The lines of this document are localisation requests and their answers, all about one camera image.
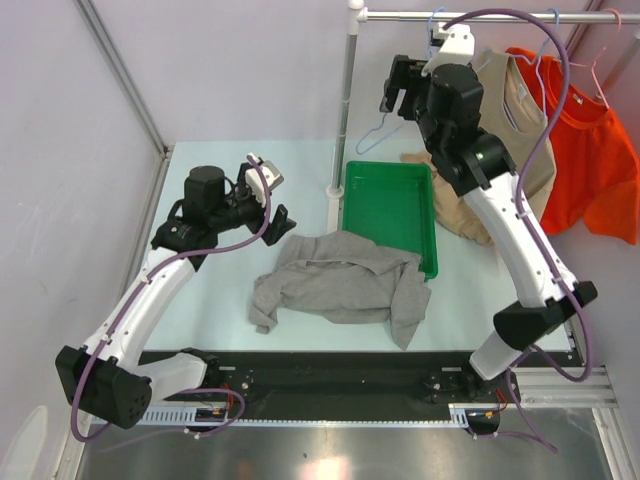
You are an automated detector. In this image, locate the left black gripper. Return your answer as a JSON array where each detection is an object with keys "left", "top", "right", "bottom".
[{"left": 209, "top": 164, "right": 295, "bottom": 245}]

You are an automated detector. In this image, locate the light blue hanger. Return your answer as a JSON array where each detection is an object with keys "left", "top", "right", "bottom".
[{"left": 355, "top": 5, "right": 448, "bottom": 155}]

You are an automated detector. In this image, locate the grey t shirt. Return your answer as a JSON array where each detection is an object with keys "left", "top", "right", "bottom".
[{"left": 248, "top": 230, "right": 431, "bottom": 350}]

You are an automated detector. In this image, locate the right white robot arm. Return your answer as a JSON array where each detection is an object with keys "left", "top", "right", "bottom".
[{"left": 379, "top": 55, "right": 598, "bottom": 401}]

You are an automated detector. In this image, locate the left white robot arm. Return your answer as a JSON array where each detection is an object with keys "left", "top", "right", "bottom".
[{"left": 55, "top": 154, "right": 296, "bottom": 441}]

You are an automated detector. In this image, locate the beige t shirt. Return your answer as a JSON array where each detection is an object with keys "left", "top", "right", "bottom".
[{"left": 399, "top": 46, "right": 558, "bottom": 247}]

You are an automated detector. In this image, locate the blue hanger with beige shirt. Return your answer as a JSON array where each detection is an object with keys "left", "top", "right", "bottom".
[{"left": 505, "top": 32, "right": 563, "bottom": 127}]

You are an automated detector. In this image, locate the pink hanger with orange shirt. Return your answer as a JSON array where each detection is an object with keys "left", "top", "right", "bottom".
[{"left": 570, "top": 7, "right": 622, "bottom": 109}]

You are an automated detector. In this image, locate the orange t shirt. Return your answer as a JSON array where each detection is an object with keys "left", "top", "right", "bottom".
[{"left": 503, "top": 46, "right": 640, "bottom": 246}]

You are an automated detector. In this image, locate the metal clothes rack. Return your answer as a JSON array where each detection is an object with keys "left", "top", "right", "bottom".
[{"left": 326, "top": 1, "right": 639, "bottom": 233}]

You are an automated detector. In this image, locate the green plastic bin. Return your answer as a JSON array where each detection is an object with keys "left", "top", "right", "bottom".
[{"left": 341, "top": 161, "right": 439, "bottom": 280}]

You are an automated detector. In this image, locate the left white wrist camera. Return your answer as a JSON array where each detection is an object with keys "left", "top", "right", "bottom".
[{"left": 240, "top": 153, "right": 284, "bottom": 207}]

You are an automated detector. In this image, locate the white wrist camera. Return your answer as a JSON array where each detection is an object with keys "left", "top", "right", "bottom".
[
  {"left": 421, "top": 22, "right": 475, "bottom": 77},
  {"left": 240, "top": 153, "right": 284, "bottom": 207}
]

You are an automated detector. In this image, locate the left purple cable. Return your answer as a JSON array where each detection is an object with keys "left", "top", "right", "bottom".
[{"left": 70, "top": 154, "right": 274, "bottom": 454}]

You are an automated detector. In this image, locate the purple cable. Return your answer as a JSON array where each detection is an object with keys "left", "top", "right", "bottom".
[
  {"left": 439, "top": 8, "right": 594, "bottom": 454},
  {"left": 70, "top": 154, "right": 274, "bottom": 454}
]

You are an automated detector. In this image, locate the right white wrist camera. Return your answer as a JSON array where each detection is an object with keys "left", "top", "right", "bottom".
[{"left": 421, "top": 22, "right": 475, "bottom": 77}]

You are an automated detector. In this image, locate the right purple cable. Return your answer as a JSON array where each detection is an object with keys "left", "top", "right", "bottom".
[{"left": 439, "top": 8, "right": 594, "bottom": 454}]

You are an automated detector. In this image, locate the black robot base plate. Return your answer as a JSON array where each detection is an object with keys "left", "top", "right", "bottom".
[{"left": 134, "top": 349, "right": 586, "bottom": 422}]

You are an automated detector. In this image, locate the aluminium corner post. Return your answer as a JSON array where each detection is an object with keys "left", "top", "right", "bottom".
[{"left": 72, "top": 0, "right": 174, "bottom": 216}]

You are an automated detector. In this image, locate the white slotted cable duct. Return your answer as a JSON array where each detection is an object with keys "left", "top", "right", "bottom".
[{"left": 92, "top": 402, "right": 501, "bottom": 429}]

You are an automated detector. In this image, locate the aluminium frame rail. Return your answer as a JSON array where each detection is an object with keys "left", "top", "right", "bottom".
[{"left": 514, "top": 367, "right": 618, "bottom": 408}]

